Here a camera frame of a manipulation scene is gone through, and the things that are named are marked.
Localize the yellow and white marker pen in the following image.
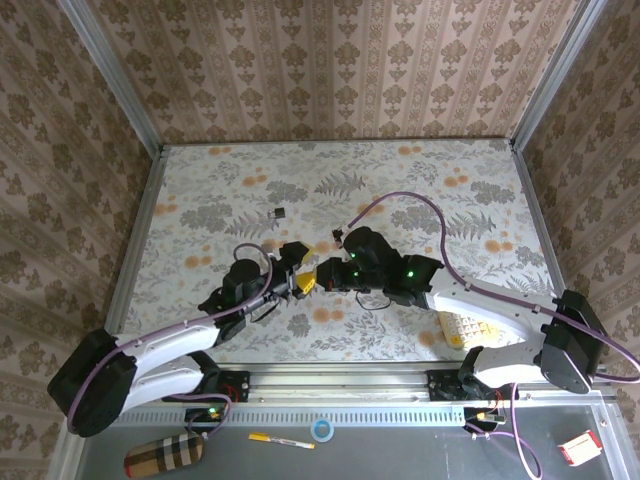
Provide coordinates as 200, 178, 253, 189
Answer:
248, 431, 316, 450

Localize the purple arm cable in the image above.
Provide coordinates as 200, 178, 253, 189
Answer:
347, 191, 640, 385
67, 243, 275, 436

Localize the cream calculator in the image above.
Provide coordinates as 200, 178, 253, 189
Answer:
437, 310, 501, 350

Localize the grey slotted cable duct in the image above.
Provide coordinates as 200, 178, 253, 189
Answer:
119, 404, 469, 427

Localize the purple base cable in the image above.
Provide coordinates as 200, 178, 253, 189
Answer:
467, 382, 542, 480
164, 391, 235, 439

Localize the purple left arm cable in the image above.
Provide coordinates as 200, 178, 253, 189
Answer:
67, 243, 275, 436

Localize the aluminium frame post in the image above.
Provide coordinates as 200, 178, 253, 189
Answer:
508, 0, 610, 150
56, 0, 166, 151

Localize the plaid fabric pouch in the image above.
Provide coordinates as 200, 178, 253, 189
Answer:
123, 432, 205, 479

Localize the small black controller board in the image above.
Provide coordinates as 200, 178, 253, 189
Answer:
462, 406, 507, 435
183, 406, 226, 434

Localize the red and white box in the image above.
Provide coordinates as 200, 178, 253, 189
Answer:
557, 429, 604, 467

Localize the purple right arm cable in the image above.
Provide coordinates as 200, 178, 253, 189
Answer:
347, 191, 640, 385

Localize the aluminium table side rail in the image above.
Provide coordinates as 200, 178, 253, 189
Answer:
102, 144, 169, 336
508, 139, 576, 306

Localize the long aluminium base rail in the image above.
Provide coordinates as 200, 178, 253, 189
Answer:
119, 360, 617, 407

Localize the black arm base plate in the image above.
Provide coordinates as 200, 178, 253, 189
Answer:
426, 369, 521, 402
161, 370, 251, 404

